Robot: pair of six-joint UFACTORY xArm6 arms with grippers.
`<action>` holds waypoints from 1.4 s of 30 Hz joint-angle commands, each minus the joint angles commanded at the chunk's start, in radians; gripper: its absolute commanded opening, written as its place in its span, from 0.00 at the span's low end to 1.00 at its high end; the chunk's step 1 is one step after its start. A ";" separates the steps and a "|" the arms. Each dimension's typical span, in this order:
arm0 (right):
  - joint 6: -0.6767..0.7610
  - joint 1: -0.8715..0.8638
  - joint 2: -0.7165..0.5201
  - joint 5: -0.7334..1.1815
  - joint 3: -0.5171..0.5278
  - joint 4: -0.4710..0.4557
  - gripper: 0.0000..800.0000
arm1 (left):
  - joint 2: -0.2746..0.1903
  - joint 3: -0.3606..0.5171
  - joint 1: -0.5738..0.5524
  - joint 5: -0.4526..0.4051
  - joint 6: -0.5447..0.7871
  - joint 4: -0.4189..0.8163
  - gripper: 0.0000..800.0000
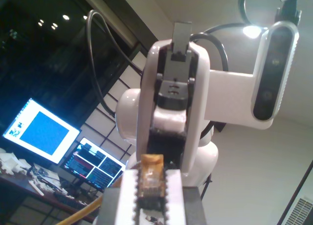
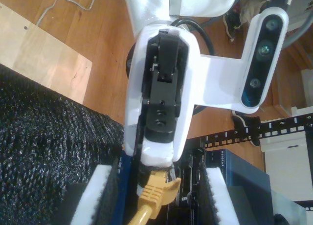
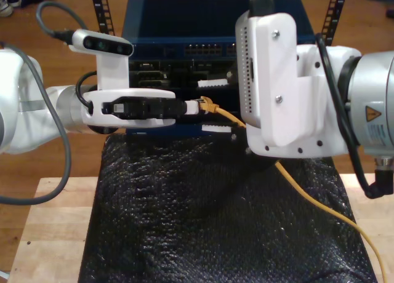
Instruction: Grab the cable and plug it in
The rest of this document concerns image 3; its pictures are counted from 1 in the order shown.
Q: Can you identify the yellow network cable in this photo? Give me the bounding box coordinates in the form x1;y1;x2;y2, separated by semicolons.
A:
196;95;388;283

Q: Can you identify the black rack server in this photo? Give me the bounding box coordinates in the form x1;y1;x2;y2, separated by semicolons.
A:
129;57;238;90

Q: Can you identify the black bubble wrap mat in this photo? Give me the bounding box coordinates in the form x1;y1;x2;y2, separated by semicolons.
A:
77;132;378;283

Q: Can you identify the white sneaker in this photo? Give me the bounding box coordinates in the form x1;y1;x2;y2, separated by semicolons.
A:
0;0;15;18

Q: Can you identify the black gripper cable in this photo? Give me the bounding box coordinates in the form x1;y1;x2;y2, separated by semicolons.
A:
75;70;101;108
315;33;394;200

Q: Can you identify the blue network switch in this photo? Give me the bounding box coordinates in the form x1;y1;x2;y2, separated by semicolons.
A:
121;0;316;58

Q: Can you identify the black perforated rack post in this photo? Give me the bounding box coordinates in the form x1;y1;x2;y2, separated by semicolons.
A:
315;0;350;47
89;0;117;36

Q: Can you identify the grey camera cable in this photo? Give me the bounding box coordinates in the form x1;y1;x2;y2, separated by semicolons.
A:
0;1;74;205

